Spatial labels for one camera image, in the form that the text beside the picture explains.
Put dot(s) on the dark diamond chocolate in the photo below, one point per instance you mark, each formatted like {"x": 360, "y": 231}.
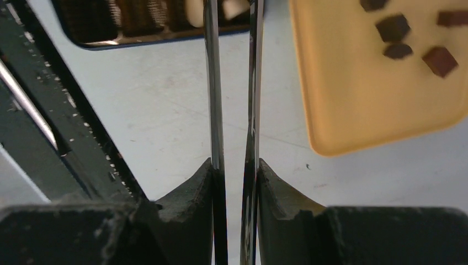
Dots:
{"x": 393, "y": 29}

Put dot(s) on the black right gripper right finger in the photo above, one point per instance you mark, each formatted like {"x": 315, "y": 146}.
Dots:
{"x": 292, "y": 228}

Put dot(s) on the dark leaf chocolate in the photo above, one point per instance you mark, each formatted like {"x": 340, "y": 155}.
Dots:
{"x": 397, "y": 51}

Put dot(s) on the blue chocolate box with insert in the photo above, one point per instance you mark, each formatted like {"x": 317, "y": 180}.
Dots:
{"x": 99, "y": 25}

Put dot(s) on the white rectangular chocolate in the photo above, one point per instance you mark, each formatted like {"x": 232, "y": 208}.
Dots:
{"x": 234, "y": 8}

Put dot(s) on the brown rectangular chocolate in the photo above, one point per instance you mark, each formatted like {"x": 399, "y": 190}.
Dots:
{"x": 440, "y": 61}
{"x": 452, "y": 18}

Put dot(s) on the white round chocolate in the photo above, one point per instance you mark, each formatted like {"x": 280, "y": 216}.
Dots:
{"x": 194, "y": 12}

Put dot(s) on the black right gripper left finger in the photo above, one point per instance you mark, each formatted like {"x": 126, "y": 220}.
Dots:
{"x": 177, "y": 228}

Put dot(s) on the dark crown chocolate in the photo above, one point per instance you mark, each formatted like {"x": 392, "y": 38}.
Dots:
{"x": 372, "y": 5}

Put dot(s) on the yellow plastic tray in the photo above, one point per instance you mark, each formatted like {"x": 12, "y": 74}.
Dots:
{"x": 354, "y": 96}

